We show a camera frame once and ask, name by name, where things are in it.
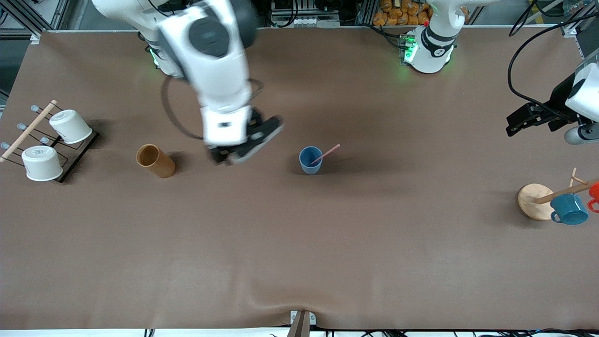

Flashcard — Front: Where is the blue plastic cup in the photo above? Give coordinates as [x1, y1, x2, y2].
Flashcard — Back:
[299, 146, 323, 175]

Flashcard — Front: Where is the brown cylindrical holder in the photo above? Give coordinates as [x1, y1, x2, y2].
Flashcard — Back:
[136, 144, 176, 179]

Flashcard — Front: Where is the white plastic cup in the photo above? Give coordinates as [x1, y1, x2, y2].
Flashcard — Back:
[21, 145, 64, 182]
[49, 109, 93, 144]

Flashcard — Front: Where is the pink chopstick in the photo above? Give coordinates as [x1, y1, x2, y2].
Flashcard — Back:
[310, 144, 341, 166]

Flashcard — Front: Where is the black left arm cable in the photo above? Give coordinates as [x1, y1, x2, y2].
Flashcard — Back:
[508, 0, 599, 109]

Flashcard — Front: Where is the aluminium frame corner profile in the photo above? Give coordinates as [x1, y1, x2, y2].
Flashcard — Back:
[559, 0, 599, 38]
[0, 0, 71, 44]

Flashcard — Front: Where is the black wire cup rack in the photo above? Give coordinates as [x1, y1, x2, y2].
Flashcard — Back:
[0, 99, 100, 184]

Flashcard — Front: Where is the pile of orange items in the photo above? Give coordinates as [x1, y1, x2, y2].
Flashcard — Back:
[373, 0, 433, 27]

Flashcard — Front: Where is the wooden mug tree stand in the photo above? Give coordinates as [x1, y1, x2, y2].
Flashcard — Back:
[518, 167, 599, 221]

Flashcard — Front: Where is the teal enamel mug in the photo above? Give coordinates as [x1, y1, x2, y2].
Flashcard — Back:
[550, 193, 590, 226]

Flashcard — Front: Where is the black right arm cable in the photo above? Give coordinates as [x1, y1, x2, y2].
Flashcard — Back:
[161, 75, 263, 141]

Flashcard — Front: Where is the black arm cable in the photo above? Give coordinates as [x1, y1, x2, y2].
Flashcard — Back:
[161, 75, 263, 141]
[508, 0, 599, 109]

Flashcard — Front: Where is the white terminal block strip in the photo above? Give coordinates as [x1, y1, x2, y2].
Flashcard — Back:
[289, 17, 329, 28]

